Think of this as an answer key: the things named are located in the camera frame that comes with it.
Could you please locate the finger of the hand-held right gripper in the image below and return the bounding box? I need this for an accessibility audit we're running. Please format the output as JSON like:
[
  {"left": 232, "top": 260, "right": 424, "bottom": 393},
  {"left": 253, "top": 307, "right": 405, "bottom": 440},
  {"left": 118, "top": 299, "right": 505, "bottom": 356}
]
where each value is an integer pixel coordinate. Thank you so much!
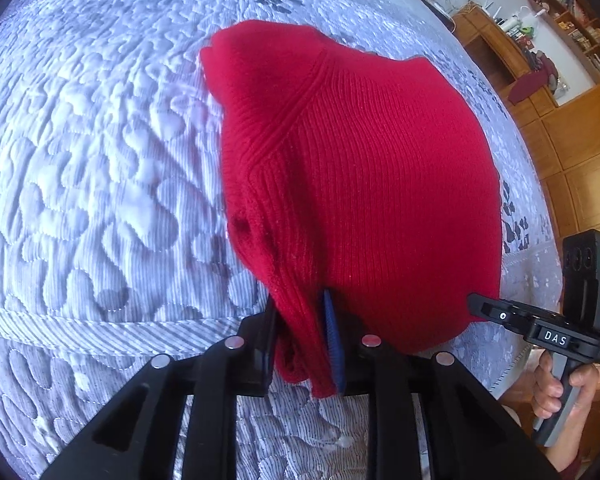
[{"left": 467, "top": 293, "right": 533, "bottom": 333}]

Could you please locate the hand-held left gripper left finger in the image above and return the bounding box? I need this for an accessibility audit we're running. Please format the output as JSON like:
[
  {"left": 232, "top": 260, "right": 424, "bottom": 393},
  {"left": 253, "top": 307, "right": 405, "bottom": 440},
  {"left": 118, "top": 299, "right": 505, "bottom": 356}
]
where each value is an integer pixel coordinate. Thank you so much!
[{"left": 39, "top": 294, "right": 280, "bottom": 480}]

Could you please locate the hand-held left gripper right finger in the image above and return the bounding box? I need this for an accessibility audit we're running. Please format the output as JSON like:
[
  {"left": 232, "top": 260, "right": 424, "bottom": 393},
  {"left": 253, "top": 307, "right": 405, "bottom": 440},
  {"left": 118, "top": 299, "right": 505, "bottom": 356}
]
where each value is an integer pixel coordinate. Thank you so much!
[{"left": 321, "top": 289, "right": 573, "bottom": 480}]

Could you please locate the red knit sweater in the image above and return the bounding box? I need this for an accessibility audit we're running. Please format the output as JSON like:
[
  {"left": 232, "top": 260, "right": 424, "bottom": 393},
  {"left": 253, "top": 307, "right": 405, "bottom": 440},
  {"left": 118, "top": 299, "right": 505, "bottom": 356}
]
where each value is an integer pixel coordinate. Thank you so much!
[{"left": 200, "top": 20, "right": 504, "bottom": 399}]

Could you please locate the person's right hand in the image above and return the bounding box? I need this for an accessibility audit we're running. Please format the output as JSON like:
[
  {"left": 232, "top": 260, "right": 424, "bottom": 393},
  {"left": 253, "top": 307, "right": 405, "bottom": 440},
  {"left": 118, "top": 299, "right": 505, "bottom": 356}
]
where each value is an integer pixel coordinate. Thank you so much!
[{"left": 531, "top": 352, "right": 600, "bottom": 443}]

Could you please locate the wooden cabinet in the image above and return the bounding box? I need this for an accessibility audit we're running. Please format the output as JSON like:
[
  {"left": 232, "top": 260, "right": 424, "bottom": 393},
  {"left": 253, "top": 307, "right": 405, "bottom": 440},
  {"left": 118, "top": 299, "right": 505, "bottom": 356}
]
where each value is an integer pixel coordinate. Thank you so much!
[{"left": 451, "top": 7, "right": 600, "bottom": 266}]

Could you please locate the dark red cloth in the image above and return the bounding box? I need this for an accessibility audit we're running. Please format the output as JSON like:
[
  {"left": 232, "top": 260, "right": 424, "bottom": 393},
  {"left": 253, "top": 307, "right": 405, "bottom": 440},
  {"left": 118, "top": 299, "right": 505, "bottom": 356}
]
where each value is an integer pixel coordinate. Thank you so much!
[{"left": 509, "top": 51, "right": 557, "bottom": 106}]

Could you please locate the grey white quilted bedspread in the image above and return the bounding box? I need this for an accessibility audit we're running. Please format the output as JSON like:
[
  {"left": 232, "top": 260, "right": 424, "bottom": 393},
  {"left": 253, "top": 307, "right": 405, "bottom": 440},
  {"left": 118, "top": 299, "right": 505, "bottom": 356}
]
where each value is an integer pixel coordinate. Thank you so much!
[{"left": 0, "top": 0, "right": 563, "bottom": 480}]

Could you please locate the wooden wall bookshelf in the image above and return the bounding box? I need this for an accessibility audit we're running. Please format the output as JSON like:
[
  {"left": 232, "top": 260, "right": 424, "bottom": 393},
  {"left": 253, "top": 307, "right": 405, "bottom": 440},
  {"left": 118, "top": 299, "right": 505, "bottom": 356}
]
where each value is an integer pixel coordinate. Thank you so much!
[{"left": 525, "top": 0, "right": 600, "bottom": 81}]

